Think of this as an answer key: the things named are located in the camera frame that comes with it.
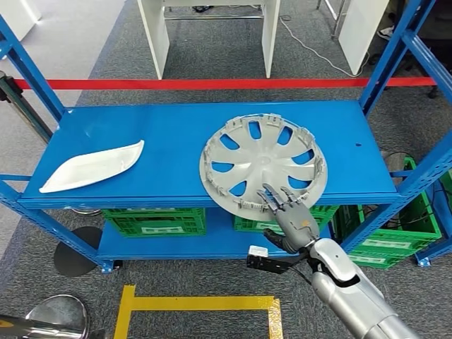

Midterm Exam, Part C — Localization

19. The white cabinet panel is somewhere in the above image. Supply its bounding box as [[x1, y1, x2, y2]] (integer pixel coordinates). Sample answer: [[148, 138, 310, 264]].
[[338, 0, 389, 77]]

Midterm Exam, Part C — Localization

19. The white desk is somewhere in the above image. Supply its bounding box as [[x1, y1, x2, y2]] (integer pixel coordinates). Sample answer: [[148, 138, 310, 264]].
[[137, 0, 281, 81]]

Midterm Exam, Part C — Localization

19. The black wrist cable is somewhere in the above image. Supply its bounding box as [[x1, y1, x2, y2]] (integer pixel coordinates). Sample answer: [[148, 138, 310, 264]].
[[290, 264, 313, 286]]

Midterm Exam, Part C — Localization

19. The grey cylinder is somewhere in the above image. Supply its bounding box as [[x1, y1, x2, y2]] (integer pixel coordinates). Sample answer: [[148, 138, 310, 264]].
[[382, 150, 412, 188]]

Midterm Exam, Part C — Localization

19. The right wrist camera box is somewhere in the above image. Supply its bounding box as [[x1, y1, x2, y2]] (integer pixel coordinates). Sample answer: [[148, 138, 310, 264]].
[[246, 245, 308, 275]]

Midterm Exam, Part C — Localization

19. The red barrier belt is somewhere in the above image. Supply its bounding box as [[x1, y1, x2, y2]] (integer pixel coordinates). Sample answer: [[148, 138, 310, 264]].
[[14, 77, 435, 92]]

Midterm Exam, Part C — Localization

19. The black cable coil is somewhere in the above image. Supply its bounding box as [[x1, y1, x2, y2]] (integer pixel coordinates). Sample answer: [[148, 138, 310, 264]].
[[364, 149, 437, 230]]

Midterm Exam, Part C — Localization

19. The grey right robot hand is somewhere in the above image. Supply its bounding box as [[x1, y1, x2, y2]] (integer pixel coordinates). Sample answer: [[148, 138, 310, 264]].
[[257, 183, 321, 256]]

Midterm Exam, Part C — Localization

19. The person's foot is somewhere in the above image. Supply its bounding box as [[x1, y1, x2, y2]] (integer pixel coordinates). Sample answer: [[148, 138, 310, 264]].
[[377, 24, 395, 42]]

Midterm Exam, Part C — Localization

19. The black stanchion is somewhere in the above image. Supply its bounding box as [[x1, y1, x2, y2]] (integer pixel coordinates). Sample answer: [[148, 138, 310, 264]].
[[0, 70, 104, 278]]

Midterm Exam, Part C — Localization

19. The grey plastic wheel hubcap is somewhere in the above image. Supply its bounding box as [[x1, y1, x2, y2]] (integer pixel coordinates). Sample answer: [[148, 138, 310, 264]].
[[199, 113, 328, 223]]

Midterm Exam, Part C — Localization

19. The chrome stanchion base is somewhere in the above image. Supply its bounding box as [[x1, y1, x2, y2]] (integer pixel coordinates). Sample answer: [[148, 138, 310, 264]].
[[70, 207, 103, 217]]

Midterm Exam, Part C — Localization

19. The white floor cable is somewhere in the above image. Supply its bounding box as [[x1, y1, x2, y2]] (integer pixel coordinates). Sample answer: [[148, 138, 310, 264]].
[[278, 16, 370, 78]]

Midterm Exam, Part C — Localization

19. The white curved plastic panel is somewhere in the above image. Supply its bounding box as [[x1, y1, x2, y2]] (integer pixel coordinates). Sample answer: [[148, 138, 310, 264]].
[[38, 139, 145, 194]]

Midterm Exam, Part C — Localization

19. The chrome chair leg frame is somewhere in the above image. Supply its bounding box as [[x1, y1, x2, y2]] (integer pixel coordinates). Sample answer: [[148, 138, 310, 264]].
[[317, 0, 349, 40]]

